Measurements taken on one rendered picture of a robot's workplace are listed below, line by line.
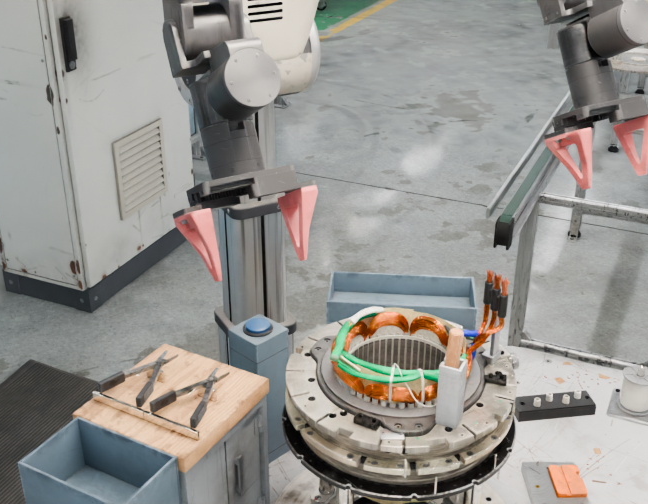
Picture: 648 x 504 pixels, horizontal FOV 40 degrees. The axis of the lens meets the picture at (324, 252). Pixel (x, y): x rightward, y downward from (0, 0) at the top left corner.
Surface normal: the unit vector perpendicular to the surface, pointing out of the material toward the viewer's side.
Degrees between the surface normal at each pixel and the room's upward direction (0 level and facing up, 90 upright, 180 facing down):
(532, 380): 0
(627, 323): 0
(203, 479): 90
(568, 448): 0
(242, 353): 90
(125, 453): 90
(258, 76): 60
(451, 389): 90
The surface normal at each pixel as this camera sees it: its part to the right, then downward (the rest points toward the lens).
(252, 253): 0.48, 0.40
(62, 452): 0.87, 0.22
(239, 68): 0.42, -0.09
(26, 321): 0.00, -0.89
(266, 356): 0.71, 0.32
